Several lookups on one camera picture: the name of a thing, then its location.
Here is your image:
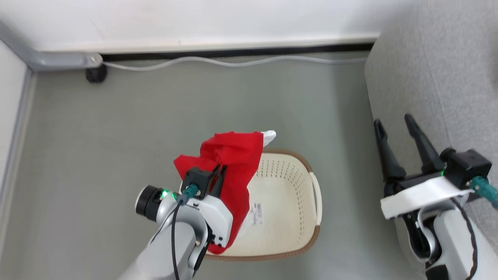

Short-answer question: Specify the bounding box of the white power cable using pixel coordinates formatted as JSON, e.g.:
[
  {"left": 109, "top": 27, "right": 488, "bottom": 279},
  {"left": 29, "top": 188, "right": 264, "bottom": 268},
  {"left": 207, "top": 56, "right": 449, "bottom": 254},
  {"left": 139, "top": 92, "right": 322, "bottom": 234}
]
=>
[{"left": 102, "top": 55, "right": 368, "bottom": 72}]

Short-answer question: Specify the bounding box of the cream perforated laundry basket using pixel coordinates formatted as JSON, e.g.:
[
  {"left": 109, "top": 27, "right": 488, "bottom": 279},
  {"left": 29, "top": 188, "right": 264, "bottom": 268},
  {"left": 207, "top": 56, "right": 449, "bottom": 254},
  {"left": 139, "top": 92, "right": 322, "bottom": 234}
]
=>
[{"left": 179, "top": 149, "right": 323, "bottom": 261}]

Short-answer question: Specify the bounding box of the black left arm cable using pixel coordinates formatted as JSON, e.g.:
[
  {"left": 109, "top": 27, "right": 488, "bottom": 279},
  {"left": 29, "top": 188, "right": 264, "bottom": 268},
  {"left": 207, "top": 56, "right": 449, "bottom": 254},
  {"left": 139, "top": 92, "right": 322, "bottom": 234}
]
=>
[{"left": 171, "top": 184, "right": 200, "bottom": 280}]

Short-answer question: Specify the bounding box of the white barcode label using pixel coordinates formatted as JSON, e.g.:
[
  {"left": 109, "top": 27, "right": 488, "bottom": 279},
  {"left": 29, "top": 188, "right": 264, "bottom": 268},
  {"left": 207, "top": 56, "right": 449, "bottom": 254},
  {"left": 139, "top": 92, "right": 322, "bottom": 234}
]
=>
[{"left": 249, "top": 202, "right": 265, "bottom": 226}]

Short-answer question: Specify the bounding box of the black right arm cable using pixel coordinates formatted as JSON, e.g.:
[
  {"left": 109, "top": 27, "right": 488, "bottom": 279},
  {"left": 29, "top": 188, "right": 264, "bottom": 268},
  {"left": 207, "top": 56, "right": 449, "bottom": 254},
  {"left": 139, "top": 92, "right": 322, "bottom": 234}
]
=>
[{"left": 451, "top": 175, "right": 498, "bottom": 280}]

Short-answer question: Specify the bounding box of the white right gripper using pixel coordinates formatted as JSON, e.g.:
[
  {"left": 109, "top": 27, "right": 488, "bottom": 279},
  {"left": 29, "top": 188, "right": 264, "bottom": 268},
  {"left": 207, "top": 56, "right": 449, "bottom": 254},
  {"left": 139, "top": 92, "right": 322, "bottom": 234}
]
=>
[{"left": 373, "top": 113, "right": 473, "bottom": 221}]

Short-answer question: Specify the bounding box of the red cloth garment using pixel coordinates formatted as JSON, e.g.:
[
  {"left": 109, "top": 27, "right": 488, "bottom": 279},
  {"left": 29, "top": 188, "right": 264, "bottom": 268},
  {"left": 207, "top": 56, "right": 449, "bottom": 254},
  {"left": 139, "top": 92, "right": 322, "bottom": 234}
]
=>
[{"left": 174, "top": 130, "right": 277, "bottom": 255}]

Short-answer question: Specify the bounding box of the grey fabric sofa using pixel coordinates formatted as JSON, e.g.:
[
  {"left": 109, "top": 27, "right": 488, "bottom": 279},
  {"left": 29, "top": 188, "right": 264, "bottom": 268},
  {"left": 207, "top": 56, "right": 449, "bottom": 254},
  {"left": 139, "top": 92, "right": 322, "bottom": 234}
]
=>
[{"left": 365, "top": 0, "right": 498, "bottom": 273}]

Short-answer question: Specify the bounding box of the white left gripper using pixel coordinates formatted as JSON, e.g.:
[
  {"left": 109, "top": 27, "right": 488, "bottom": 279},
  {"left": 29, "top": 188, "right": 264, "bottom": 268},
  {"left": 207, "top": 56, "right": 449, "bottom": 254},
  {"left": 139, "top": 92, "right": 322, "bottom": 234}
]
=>
[{"left": 198, "top": 165, "right": 234, "bottom": 249}]

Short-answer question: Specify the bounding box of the black round frame foot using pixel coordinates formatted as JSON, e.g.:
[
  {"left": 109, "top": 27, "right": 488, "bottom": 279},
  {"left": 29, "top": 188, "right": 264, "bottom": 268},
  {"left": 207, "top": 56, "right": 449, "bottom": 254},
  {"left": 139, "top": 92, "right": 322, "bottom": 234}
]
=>
[{"left": 85, "top": 64, "right": 108, "bottom": 84}]

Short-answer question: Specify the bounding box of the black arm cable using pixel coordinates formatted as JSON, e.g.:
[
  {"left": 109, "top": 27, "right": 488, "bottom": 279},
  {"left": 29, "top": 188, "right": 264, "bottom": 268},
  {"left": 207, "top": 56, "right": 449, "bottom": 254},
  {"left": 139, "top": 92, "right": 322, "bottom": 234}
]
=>
[
  {"left": 171, "top": 184, "right": 200, "bottom": 280},
  {"left": 451, "top": 175, "right": 498, "bottom": 280}
]

